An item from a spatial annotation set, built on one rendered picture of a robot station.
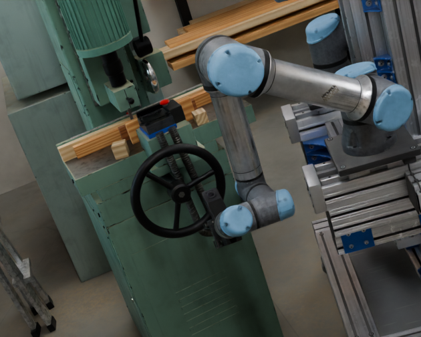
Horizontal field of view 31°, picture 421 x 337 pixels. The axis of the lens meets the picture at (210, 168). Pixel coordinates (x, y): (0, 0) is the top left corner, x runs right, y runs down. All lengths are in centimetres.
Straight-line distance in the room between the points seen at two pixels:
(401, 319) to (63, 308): 162
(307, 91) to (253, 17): 267
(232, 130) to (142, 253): 67
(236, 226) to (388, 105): 47
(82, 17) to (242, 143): 65
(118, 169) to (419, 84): 92
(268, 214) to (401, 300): 78
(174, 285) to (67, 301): 108
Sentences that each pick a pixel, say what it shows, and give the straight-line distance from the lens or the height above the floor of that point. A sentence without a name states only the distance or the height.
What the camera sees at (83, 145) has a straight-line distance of 245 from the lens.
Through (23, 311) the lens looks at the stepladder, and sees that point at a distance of 335.
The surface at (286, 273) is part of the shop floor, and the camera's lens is 318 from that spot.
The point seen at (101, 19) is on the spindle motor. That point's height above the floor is 130.
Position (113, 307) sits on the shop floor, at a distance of 336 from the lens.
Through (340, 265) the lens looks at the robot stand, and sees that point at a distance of 273.
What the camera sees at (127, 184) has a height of 82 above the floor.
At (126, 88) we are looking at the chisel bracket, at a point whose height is 107.
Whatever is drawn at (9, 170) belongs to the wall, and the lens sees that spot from 491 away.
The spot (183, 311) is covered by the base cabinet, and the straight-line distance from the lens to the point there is 260.
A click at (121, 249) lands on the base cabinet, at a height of 62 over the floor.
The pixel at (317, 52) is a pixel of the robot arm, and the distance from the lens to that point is 252.
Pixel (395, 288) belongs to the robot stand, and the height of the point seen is 21.
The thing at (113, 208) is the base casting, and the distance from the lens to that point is 237.
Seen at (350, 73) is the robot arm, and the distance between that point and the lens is 202.
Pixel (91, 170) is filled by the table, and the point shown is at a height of 90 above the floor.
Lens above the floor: 177
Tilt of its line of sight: 25 degrees down
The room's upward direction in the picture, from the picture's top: 18 degrees counter-clockwise
